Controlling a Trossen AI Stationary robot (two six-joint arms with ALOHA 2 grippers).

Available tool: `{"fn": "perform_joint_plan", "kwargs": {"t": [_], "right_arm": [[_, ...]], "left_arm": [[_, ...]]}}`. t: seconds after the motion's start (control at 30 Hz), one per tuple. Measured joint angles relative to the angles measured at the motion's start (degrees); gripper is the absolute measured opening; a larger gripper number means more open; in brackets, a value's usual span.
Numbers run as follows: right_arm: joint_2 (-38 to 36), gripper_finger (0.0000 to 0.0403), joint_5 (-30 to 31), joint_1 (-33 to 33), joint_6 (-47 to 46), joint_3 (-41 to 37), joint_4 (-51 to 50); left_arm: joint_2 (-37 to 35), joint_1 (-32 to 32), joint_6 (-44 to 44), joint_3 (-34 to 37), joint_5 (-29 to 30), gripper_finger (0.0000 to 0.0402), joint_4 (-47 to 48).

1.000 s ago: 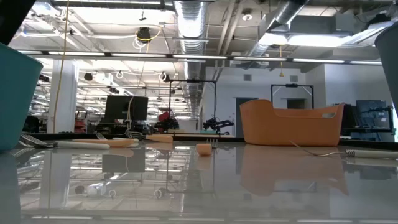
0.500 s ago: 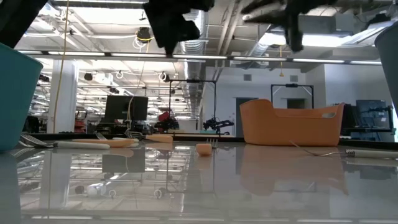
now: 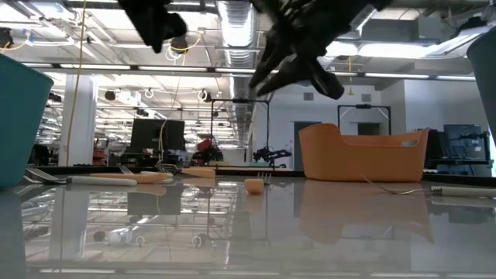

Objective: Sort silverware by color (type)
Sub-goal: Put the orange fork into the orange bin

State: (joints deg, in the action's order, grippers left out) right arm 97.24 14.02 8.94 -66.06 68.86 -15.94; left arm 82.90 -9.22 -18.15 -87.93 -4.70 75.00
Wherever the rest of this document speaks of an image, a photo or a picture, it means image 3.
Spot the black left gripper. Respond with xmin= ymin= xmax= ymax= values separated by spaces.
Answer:
xmin=118 ymin=0 xmax=171 ymax=54

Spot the short black frame stand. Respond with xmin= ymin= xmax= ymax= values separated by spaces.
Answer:
xmin=336 ymin=103 xmax=392 ymax=136

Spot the long ceiling light strip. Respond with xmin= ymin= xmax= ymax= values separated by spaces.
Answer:
xmin=21 ymin=63 xmax=477 ymax=81

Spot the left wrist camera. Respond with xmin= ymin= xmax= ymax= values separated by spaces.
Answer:
xmin=167 ymin=13 xmax=189 ymax=40

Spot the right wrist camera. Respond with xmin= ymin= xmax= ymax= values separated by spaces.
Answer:
xmin=308 ymin=57 xmax=346 ymax=101

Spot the orange-handled fork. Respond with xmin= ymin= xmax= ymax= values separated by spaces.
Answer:
xmin=243 ymin=171 xmax=272 ymax=195

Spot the silver ventilation duct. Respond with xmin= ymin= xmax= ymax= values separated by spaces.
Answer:
xmin=215 ymin=0 xmax=261 ymax=129

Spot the tall black frame stand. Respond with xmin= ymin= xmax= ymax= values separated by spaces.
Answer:
xmin=210 ymin=98 xmax=271 ymax=171

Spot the orange plastic bin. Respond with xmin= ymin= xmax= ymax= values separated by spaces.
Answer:
xmin=298 ymin=122 xmax=431 ymax=183

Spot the black computer monitor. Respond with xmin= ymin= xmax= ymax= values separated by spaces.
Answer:
xmin=129 ymin=119 xmax=186 ymax=154

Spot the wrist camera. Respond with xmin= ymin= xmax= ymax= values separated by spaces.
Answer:
xmin=308 ymin=57 xmax=346 ymax=101
xmin=167 ymin=13 xmax=189 ymax=40

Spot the teal plastic bin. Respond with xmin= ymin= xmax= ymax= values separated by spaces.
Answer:
xmin=0 ymin=53 xmax=54 ymax=190

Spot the red background machine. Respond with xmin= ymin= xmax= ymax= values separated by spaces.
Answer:
xmin=192 ymin=138 xmax=225 ymax=166

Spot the white-handled fork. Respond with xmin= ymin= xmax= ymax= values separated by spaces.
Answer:
xmin=118 ymin=165 xmax=174 ymax=179
xmin=361 ymin=174 xmax=496 ymax=199
xmin=25 ymin=166 xmax=139 ymax=187

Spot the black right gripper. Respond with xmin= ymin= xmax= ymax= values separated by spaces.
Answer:
xmin=250 ymin=0 xmax=352 ymax=97

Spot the black table frame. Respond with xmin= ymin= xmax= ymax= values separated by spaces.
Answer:
xmin=26 ymin=165 xmax=496 ymax=188

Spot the black ceiling dome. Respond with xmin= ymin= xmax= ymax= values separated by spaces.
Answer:
xmin=170 ymin=36 xmax=190 ymax=54

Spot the orange-handled utensil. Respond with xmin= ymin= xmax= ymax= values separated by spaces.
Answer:
xmin=88 ymin=172 xmax=168 ymax=185
xmin=181 ymin=167 xmax=216 ymax=179

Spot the dark background screen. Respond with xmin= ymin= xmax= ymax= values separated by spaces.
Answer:
xmin=443 ymin=123 xmax=484 ymax=160

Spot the white pillar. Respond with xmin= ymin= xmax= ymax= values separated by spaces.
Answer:
xmin=57 ymin=73 xmax=98 ymax=167

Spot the blue-grey plastic bin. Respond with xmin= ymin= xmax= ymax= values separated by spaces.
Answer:
xmin=466 ymin=26 xmax=496 ymax=144

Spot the grey door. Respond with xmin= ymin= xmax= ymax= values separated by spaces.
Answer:
xmin=293 ymin=121 xmax=323 ymax=172

